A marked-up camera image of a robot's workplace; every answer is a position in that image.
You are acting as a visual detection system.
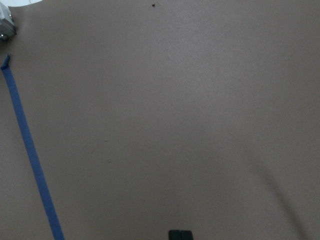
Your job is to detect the aluminium frame post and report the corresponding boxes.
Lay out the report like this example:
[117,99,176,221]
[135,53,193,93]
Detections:
[0,0,18,43]

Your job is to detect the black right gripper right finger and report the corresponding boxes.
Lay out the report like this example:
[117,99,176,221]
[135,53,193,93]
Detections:
[180,230,193,240]

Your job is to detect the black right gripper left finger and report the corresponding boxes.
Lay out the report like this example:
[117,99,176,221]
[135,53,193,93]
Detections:
[168,229,181,240]

